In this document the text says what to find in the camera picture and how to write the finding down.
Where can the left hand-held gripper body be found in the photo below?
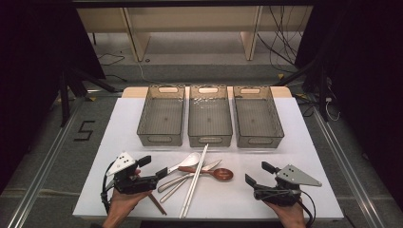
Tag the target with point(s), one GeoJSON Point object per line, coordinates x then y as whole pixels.
{"type": "Point", "coordinates": [133, 183]}

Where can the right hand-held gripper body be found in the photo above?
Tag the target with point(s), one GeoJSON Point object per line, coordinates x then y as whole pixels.
{"type": "Point", "coordinates": [297, 177]}

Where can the silver metal knife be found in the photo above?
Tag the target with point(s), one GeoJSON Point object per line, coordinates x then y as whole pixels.
{"type": "Point", "coordinates": [171, 183]}

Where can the silver metal fork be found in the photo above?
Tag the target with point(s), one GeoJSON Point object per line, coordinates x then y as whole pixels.
{"type": "Point", "coordinates": [172, 191]}

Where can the brown wooden spoon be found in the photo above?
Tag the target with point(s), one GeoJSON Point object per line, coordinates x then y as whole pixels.
{"type": "Point", "coordinates": [223, 174]}

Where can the white ceramic spoon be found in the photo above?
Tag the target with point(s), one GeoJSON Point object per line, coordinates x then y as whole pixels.
{"type": "Point", "coordinates": [189, 160]}

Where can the silver metal chopstick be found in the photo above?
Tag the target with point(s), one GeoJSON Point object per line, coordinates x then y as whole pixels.
{"type": "Point", "coordinates": [192, 183]}
{"type": "Point", "coordinates": [195, 183]}

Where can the grey translucent plastic basket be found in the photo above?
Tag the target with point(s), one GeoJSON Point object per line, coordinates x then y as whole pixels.
{"type": "Point", "coordinates": [163, 120]}
{"type": "Point", "coordinates": [209, 122]}
{"type": "Point", "coordinates": [257, 122]}

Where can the person's left hand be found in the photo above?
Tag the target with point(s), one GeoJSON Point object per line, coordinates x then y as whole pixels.
{"type": "Point", "coordinates": [122, 205]}

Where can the person's right hand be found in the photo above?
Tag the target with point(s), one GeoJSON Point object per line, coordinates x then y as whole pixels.
{"type": "Point", "coordinates": [291, 217]}

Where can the white table cover sheet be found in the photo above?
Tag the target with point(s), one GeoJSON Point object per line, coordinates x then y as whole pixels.
{"type": "Point", "coordinates": [221, 202]}

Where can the black metal stand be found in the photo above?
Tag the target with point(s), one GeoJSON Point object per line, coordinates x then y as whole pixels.
{"type": "Point", "coordinates": [65, 95]}
{"type": "Point", "coordinates": [322, 91]}

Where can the black curtain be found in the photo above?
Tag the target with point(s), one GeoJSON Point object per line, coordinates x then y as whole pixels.
{"type": "Point", "coordinates": [31, 79]}

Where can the beige wooden desk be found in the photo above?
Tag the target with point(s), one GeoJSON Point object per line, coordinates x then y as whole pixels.
{"type": "Point", "coordinates": [190, 19]}

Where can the aluminium floor rail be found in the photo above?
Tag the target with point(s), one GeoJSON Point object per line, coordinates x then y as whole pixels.
{"type": "Point", "coordinates": [41, 177]}
{"type": "Point", "coordinates": [348, 171]}

